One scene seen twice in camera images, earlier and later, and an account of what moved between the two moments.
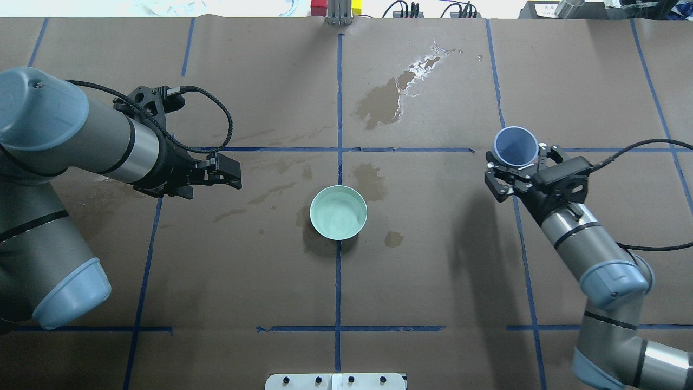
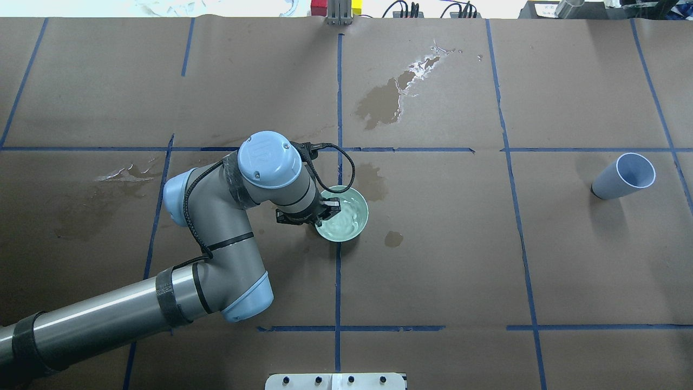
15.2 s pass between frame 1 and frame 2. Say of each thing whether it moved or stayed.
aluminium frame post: stayed
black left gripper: moved
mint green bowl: stayed
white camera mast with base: stayed
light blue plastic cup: moved
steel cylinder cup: stayed
